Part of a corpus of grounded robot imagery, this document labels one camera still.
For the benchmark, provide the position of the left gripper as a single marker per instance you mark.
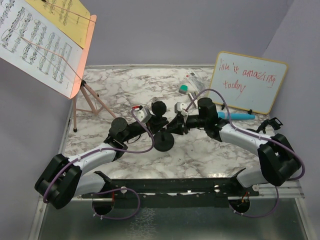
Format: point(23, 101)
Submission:
point(155, 126)

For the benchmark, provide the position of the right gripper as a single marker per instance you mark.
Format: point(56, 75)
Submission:
point(178, 125)

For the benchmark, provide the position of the black microphone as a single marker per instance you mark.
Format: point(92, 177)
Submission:
point(158, 108)

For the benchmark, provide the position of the blue toy microphone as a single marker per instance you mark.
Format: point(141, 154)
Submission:
point(236, 116)

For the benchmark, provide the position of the pink music stand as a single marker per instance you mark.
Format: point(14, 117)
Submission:
point(81, 85)

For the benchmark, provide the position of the yellow sheet music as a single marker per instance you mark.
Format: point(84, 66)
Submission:
point(69, 16)

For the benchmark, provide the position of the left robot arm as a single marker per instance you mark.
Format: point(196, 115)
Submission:
point(67, 177)

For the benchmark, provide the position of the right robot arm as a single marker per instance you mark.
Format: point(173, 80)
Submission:
point(276, 156)

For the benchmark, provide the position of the white stapler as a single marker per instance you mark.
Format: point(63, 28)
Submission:
point(193, 97)

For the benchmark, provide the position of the green whiteboard eraser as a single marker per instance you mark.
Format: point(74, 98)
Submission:
point(183, 89)

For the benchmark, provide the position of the packaged item flat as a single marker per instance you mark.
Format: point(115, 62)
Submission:
point(196, 81)

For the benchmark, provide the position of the white sheet music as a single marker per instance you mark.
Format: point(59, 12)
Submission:
point(36, 46)

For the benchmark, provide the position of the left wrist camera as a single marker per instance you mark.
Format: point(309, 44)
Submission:
point(143, 115)

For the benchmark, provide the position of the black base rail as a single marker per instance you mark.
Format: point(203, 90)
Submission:
point(168, 192)

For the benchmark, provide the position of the small whiteboard yellow frame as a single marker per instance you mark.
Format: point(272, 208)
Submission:
point(246, 82)

